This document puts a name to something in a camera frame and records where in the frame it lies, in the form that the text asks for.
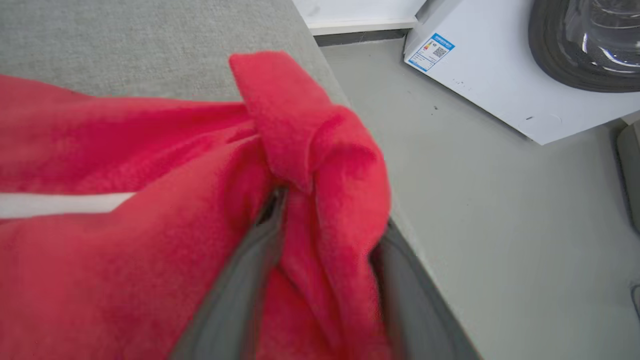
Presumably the white washing machine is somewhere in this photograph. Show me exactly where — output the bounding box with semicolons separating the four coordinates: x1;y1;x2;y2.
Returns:
402;0;640;146

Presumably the dark grey washing machine door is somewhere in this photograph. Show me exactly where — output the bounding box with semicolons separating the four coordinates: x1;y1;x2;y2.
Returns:
527;0;640;94

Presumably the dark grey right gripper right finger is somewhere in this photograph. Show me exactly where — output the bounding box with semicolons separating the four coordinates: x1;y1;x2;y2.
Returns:
370;222;471;360

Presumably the grey fabric sofa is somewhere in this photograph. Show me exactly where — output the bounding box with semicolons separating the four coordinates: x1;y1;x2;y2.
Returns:
0;0;483;360

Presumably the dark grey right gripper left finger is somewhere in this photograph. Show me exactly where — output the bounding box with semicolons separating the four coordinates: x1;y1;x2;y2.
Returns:
169;187;290;360

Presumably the pale grey rounded bin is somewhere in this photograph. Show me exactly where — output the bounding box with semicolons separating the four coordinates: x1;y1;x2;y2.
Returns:
616;120;640;236

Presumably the red and white shirt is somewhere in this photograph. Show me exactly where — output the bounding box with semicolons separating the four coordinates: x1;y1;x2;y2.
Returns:
0;50;393;360

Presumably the blue and white energy label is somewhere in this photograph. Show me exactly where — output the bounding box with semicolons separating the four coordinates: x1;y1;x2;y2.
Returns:
407;32;456;74

